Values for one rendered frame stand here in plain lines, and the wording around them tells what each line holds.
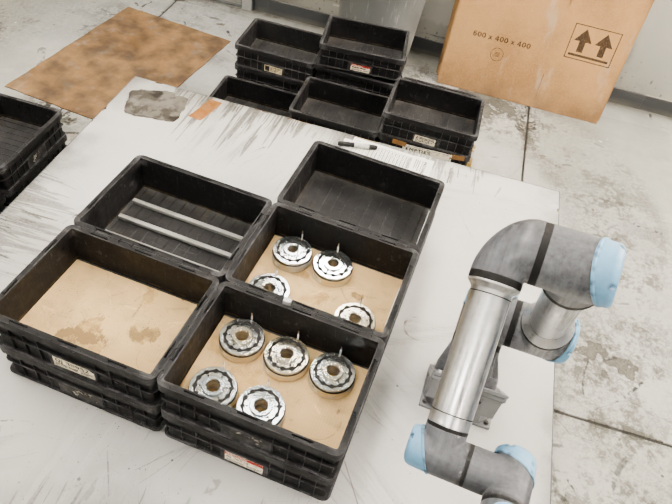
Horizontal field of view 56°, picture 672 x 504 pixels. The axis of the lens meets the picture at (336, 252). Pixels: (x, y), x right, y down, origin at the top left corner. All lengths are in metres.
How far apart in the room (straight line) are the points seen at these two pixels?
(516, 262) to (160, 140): 1.42
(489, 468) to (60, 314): 0.99
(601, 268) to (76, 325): 1.10
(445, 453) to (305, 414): 0.38
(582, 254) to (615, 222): 2.42
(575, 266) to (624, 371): 1.79
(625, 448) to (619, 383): 0.29
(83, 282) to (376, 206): 0.82
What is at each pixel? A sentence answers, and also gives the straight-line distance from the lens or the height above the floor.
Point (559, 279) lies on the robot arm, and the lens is 1.14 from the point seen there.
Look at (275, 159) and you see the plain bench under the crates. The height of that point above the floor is 0.70.
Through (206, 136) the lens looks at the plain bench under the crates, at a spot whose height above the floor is 0.70.
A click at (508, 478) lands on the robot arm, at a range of 1.15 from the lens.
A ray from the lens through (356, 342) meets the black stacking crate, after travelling 1.43.
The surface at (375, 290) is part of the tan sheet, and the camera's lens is 1.63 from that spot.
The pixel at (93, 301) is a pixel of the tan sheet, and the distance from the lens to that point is 1.60.
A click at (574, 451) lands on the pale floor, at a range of 2.58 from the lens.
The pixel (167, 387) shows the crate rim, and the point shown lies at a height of 0.93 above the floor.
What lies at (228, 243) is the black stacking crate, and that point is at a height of 0.83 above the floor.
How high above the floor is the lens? 2.06
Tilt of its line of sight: 46 degrees down
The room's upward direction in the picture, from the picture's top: 11 degrees clockwise
